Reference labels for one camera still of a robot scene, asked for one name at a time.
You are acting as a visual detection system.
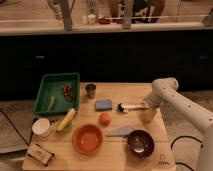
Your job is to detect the black cable right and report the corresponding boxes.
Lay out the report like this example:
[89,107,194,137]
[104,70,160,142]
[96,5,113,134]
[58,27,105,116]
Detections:
[170,134,204,171]

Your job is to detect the grey blue cloth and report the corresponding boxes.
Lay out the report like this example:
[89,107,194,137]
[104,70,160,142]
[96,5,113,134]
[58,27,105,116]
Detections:
[106,126,134,137]

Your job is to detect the yellow corn cob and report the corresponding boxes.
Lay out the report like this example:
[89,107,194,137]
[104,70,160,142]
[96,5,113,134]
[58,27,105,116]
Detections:
[57,108,76,132]

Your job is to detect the black cable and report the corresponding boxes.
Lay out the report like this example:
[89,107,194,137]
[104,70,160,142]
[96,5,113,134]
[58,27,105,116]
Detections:
[170,134,204,171]
[0,108,34,146]

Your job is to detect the green pepper in tray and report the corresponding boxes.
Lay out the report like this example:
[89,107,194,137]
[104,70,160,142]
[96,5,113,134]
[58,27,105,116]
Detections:
[47,96,56,112]

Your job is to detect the red grape bunch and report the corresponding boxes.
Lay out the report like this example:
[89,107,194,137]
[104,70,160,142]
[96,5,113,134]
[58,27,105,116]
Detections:
[63,83,73,101]

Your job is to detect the orange fruit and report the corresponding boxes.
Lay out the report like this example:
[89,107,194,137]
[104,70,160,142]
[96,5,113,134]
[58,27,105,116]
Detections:
[99,113,111,126]

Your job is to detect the dark purple bowl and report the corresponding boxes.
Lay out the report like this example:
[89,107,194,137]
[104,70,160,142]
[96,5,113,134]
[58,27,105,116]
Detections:
[127,130,155,158]

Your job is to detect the dark metal cup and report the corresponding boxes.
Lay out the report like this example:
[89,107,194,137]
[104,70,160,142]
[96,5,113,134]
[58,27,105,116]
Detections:
[85,84,96,99]

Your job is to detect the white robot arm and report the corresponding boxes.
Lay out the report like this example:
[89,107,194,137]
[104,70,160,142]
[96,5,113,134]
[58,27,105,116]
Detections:
[144,77,213,171]

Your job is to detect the blue sponge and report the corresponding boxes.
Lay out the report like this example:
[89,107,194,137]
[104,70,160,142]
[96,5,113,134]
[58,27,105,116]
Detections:
[95,99,112,111]

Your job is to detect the white cup on shelf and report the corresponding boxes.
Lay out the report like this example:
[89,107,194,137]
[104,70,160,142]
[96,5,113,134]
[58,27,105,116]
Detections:
[88,14,96,25]

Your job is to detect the red orange bowl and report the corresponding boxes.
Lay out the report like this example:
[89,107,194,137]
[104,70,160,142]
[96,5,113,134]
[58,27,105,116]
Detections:
[72,124,103,155]

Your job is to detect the red object on shelf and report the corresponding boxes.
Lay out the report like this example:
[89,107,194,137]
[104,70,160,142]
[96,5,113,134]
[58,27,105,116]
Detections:
[99,18,110,25]

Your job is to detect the black cable left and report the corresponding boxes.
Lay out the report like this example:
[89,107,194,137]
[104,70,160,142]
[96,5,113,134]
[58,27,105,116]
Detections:
[0,108,34,146]

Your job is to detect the green plastic tray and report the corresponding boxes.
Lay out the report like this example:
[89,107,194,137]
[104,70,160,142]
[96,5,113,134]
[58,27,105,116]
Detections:
[34,73,80,116]

